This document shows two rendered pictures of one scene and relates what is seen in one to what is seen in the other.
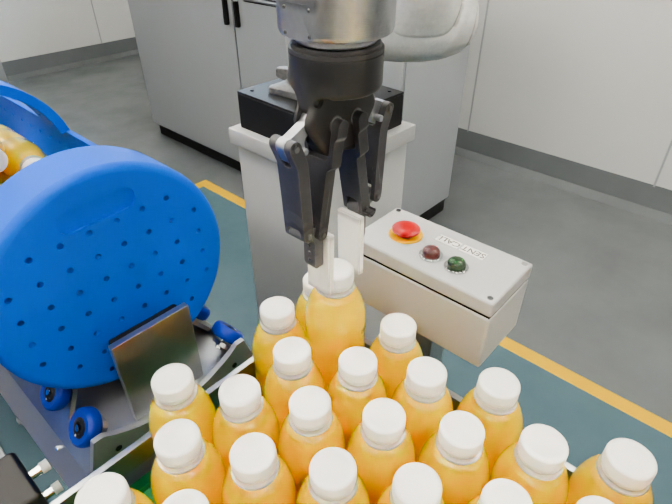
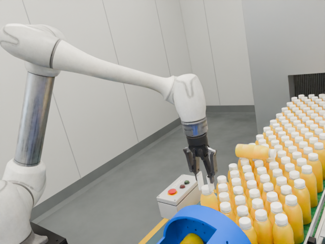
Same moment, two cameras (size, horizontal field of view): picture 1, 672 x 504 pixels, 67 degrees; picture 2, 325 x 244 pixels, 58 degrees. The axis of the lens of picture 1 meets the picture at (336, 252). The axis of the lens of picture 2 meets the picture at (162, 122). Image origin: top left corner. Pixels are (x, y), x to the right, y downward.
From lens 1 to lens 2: 1.17 m
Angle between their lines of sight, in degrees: 81
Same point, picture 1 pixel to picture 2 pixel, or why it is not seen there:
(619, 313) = not seen: outside the picture
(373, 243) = (178, 197)
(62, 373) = not seen: outside the picture
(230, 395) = (244, 208)
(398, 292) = (188, 201)
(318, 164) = (206, 157)
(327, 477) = (256, 191)
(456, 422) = (234, 180)
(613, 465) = (235, 166)
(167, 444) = (263, 212)
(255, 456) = (258, 200)
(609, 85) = not seen: outside the picture
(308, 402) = (240, 197)
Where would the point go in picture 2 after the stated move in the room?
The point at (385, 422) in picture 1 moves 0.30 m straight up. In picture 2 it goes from (239, 188) to (228, 118)
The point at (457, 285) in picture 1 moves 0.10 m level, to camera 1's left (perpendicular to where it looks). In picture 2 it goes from (194, 182) to (199, 193)
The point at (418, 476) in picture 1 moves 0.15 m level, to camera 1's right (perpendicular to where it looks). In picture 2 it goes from (249, 182) to (238, 166)
